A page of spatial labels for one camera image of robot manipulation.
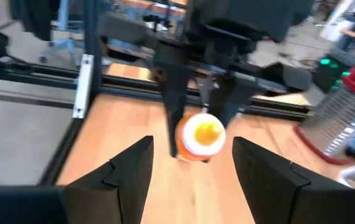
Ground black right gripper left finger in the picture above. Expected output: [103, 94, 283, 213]
[0, 135, 154, 224]

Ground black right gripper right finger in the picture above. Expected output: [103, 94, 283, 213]
[232, 136, 355, 224]

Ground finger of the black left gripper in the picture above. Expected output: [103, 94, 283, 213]
[207, 75, 260, 129]
[156, 62, 194, 159]

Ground orange food colouring bottle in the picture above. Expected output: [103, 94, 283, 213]
[174, 112, 227, 164]

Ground silver aluminium bar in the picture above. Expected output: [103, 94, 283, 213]
[72, 54, 95, 120]

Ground black computer green lights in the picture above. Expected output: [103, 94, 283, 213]
[315, 51, 354, 93]

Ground grey office chair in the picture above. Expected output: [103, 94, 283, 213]
[38, 0, 83, 68]

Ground black jacket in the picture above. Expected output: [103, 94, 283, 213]
[8, 0, 60, 42]

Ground black table edge frame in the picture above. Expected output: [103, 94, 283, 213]
[0, 60, 314, 187]

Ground metal box grater red handle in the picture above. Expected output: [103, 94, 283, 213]
[292, 57, 355, 166]

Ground black aluminium frame post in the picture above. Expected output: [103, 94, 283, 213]
[82, 0, 104, 99]

